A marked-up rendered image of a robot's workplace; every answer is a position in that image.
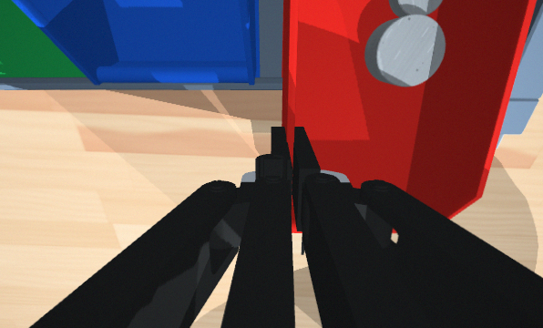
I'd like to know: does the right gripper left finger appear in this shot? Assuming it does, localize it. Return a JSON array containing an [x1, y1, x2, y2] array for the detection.
[[29, 127, 295, 328]]

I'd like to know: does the blue bin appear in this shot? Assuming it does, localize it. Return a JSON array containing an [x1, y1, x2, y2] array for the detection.
[[12, 0, 256, 85]]

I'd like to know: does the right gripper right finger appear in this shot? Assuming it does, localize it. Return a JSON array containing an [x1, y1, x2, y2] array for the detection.
[[292, 127, 543, 328]]

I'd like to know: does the dark grey shelf rack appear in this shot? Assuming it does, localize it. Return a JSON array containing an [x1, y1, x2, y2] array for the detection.
[[0, 0, 543, 149]]

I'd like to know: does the red bin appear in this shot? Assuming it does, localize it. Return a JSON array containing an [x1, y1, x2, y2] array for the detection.
[[282, 0, 537, 219]]

